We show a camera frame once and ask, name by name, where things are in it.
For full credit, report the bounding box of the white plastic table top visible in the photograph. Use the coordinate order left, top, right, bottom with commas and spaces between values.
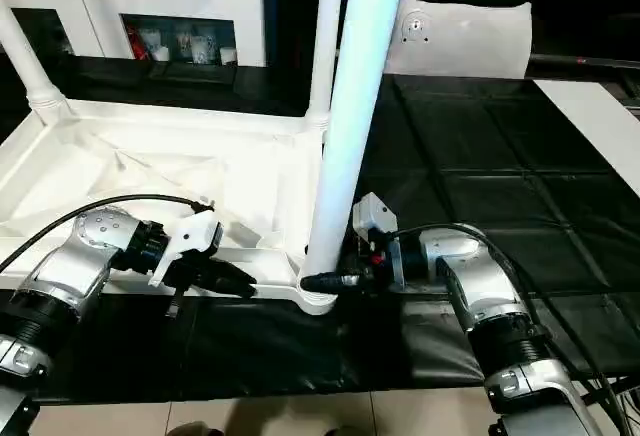
0, 96, 341, 317

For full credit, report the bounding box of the flat white board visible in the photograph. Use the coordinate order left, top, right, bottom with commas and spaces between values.
533, 78, 640, 197

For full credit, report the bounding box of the white cabinet with glass doors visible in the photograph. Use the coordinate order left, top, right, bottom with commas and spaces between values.
0, 0, 267, 69

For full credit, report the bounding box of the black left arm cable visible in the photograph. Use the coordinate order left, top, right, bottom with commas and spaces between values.
0, 194, 214, 272

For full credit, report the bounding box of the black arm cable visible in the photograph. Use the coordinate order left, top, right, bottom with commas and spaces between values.
385, 221, 626, 427
0, 194, 214, 272

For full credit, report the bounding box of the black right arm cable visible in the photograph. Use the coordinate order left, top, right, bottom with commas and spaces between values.
385, 221, 626, 427

